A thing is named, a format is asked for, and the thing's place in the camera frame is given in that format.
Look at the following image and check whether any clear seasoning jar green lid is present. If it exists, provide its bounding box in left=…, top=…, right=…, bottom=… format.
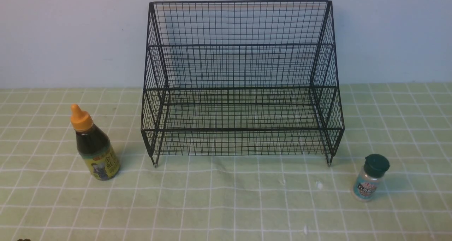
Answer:
left=351, top=154, right=390, bottom=202

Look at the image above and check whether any dark sauce bottle orange cap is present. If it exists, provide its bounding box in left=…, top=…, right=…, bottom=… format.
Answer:
left=70, top=104, right=120, bottom=181

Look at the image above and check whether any black wire mesh rack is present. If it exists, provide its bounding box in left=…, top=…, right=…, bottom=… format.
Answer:
left=141, top=0, right=345, bottom=167

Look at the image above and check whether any green checkered tablecloth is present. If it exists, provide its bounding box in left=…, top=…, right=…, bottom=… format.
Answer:
left=0, top=83, right=452, bottom=241

